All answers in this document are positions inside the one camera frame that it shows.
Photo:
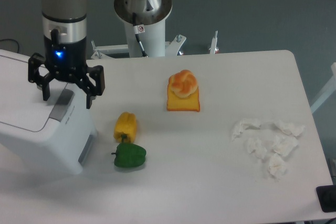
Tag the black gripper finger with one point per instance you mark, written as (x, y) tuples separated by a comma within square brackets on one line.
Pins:
[(91, 81), (35, 61)]

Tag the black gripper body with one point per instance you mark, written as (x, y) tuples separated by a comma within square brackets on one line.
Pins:
[(65, 62)]

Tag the white trash can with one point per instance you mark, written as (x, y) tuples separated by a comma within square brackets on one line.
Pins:
[(55, 134)]

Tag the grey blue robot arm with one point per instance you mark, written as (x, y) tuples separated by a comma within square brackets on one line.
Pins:
[(65, 39)]

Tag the yellow bell pepper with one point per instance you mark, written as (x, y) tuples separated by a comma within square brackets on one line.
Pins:
[(125, 128)]

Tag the green bell pepper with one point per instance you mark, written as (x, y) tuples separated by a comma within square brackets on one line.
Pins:
[(129, 155)]

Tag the toast slice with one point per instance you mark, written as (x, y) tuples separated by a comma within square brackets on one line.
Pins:
[(175, 103)]

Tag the braided bread roll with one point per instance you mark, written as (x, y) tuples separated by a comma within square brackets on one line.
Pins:
[(183, 84)]

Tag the crumpled white tissue top left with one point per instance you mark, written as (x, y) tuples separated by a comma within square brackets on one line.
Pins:
[(240, 126)]

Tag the crumpled white tissue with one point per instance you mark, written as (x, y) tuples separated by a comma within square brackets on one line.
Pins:
[(255, 145), (287, 128), (240, 126), (283, 145), (276, 167)]

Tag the crumpled white tissue middle left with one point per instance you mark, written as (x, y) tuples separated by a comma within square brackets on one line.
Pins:
[(255, 145)]

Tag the crumpled white tissue middle right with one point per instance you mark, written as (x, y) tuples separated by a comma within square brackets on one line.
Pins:
[(283, 145)]

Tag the crumpled white tissue bottom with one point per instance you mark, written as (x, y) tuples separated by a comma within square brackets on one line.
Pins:
[(276, 167)]

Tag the crumpled white tissue top right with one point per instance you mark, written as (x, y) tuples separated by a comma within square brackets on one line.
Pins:
[(287, 128)]

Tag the black device at table edge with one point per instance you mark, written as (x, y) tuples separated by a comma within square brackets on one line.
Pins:
[(326, 197)]

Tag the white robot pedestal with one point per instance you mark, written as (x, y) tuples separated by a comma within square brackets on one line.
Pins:
[(142, 41)]

